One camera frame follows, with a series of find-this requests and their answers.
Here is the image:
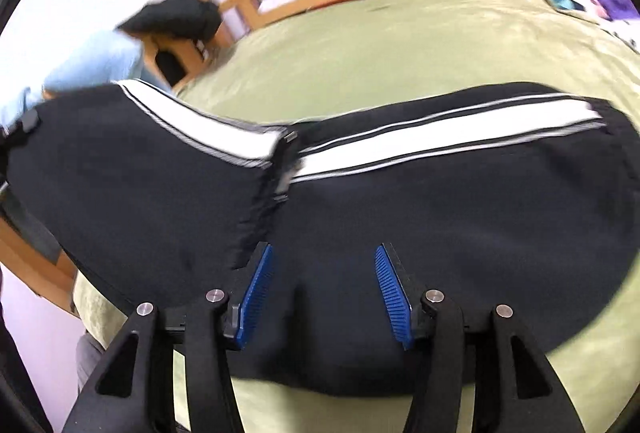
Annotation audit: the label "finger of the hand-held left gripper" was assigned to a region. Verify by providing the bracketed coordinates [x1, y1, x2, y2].
[0, 108, 41, 149]

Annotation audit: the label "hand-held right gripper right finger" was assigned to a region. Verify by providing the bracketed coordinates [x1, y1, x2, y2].
[375, 243, 586, 433]

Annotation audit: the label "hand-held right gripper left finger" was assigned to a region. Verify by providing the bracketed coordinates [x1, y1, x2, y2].
[62, 243, 275, 433]

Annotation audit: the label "black pants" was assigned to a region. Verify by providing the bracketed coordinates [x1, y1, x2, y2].
[0, 80, 640, 398]

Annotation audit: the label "light blue fleece towel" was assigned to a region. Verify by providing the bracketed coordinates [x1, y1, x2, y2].
[0, 29, 173, 129]

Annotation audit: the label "wooden cabinet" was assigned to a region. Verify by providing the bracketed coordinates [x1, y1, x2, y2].
[0, 33, 237, 315]

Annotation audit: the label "black garment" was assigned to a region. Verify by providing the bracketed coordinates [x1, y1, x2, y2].
[116, 0, 224, 48]

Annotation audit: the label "green fleece blanket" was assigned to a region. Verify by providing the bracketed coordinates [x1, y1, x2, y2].
[72, 0, 640, 433]

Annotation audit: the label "white floral pillow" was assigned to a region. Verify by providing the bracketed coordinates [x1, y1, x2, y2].
[600, 16, 640, 50]

